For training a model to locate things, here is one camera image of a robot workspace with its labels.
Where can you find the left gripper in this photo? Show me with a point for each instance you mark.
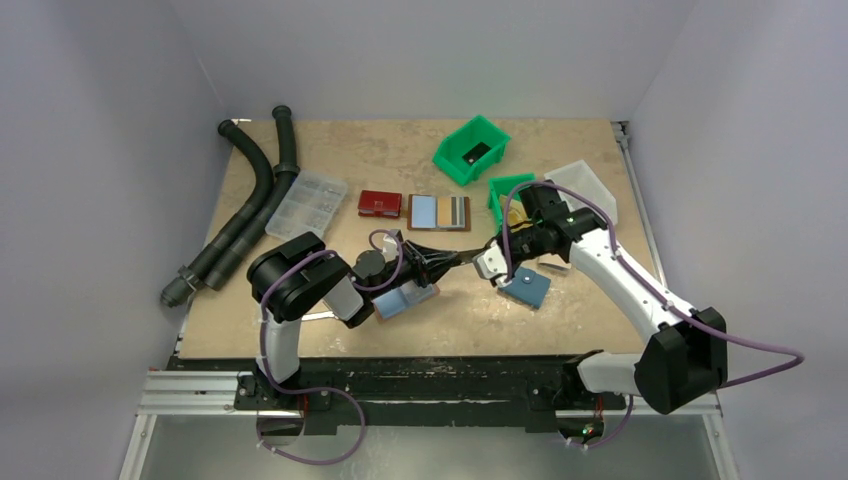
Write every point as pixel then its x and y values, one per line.
pixel 423 266

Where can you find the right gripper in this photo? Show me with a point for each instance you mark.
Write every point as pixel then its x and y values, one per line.
pixel 506 244

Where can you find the pink leather card holder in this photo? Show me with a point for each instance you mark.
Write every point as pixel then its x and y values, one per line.
pixel 401 299

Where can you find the black VIP card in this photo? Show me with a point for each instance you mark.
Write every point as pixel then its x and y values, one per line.
pixel 473 155

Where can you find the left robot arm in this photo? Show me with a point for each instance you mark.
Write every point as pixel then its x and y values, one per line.
pixel 386 280

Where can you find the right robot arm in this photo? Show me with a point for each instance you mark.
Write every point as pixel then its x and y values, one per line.
pixel 685 353

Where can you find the cream leather card holder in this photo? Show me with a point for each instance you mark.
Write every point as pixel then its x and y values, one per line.
pixel 559 268

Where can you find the blue leather card holder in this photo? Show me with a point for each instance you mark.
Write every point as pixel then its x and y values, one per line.
pixel 527 287

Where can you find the brown open card holder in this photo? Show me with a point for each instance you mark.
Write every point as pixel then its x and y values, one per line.
pixel 422 210

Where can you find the yellow striped card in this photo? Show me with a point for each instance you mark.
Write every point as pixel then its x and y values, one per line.
pixel 451 212

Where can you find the red leather card holder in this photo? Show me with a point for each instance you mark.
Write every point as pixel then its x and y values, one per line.
pixel 381 204

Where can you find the small green plastic bin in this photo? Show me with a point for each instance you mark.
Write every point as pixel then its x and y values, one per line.
pixel 499 189

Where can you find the clear white plastic bin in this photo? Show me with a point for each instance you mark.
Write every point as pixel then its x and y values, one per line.
pixel 581 179

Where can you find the large green plastic bin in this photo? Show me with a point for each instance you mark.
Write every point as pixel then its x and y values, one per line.
pixel 448 156

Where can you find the clear plastic organizer box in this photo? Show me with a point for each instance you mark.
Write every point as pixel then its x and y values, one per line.
pixel 310 205

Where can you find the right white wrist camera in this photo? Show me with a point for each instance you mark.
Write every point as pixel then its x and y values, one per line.
pixel 490 265

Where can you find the aluminium frame rail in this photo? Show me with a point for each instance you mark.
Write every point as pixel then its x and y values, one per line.
pixel 186 426

